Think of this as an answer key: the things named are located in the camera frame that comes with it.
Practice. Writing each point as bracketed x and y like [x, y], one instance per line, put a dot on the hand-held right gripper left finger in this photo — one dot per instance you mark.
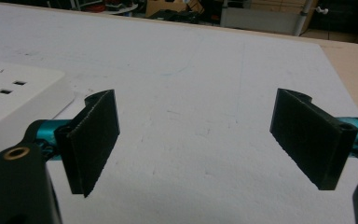
[91, 140]

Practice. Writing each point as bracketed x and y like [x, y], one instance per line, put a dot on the grey flat panel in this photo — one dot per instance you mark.
[258, 20]

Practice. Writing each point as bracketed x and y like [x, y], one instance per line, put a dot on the dark cabinet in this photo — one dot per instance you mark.
[341, 18]

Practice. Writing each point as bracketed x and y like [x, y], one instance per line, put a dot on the black bag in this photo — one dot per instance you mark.
[175, 16]

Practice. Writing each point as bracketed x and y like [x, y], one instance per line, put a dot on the grey metal pole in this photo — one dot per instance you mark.
[303, 17]

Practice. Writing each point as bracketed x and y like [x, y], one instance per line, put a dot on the white power strip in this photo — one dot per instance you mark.
[15, 102]

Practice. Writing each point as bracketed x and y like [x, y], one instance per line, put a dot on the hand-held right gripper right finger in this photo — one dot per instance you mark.
[310, 140]

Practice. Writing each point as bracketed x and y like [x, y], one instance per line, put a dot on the round white table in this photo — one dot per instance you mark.
[122, 10]

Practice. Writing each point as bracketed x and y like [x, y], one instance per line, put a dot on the brown cardboard box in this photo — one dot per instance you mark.
[164, 6]

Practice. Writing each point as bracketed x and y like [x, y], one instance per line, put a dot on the small white fitting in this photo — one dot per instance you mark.
[322, 10]

